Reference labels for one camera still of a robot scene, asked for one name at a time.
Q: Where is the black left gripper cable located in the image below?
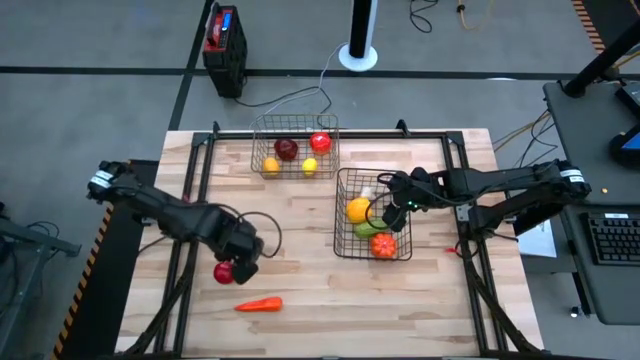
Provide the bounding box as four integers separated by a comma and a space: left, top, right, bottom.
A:
234, 211, 284, 260

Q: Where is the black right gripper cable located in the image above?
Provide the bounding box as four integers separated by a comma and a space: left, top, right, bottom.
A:
363, 172, 401, 232

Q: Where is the orange-red round fruit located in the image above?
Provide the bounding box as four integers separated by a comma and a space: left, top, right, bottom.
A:
308, 131, 333, 156

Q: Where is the wire mesh basket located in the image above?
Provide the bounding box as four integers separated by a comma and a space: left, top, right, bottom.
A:
122, 119, 544, 359

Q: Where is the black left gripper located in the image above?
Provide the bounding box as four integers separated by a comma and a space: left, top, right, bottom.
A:
214, 219, 266, 287

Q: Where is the small shiny red fruit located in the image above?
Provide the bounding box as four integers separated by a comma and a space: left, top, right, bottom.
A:
212, 260, 236, 286

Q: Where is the dark red apple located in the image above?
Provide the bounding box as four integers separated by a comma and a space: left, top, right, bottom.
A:
273, 138, 300, 162

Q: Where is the white paper sheet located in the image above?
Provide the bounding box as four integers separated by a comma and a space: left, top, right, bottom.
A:
517, 219, 559, 259

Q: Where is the orange pumpkin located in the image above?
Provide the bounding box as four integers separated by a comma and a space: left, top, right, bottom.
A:
369, 232, 399, 260

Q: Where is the dark grey desk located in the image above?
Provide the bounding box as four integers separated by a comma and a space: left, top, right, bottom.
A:
543, 79, 640, 326

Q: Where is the black wire basket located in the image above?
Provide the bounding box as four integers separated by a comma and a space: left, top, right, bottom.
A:
333, 168, 414, 263

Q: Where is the grey metal stand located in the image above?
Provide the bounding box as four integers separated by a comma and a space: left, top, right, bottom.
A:
0, 199, 84, 321

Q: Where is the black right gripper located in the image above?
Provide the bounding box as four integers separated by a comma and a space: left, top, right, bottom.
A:
381, 166, 444, 234

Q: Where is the black platform with hazard stripes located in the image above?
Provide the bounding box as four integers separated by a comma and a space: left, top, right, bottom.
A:
52, 158, 161, 360
571, 0, 640, 56

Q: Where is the white floor cable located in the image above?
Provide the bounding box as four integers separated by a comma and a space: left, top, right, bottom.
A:
259, 43, 347, 119

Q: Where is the red and black toolbox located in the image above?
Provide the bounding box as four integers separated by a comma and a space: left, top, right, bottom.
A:
202, 3, 249, 100

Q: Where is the yellow bell pepper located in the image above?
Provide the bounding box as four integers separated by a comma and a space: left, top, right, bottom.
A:
345, 196, 374, 225

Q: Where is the black floor cable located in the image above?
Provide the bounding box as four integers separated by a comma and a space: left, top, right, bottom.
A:
408, 0, 434, 35
234, 85, 334, 116

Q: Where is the silver wire basket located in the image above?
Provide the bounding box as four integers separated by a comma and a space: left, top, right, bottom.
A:
249, 113, 341, 181

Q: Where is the yellow cable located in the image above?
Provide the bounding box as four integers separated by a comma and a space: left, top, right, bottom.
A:
455, 0, 496, 31

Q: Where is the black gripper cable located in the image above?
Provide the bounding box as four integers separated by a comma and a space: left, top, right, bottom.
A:
234, 211, 284, 260
363, 172, 401, 232

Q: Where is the black keyboard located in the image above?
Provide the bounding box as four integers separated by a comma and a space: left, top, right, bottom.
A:
587, 212, 640, 267

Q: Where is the post with white round base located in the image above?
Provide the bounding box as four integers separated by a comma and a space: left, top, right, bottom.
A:
338, 0, 380, 73

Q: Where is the orange carrot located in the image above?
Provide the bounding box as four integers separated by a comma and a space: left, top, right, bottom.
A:
233, 296, 284, 314

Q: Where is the black device with blue screen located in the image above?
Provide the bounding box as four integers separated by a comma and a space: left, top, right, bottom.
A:
608, 122, 640, 171

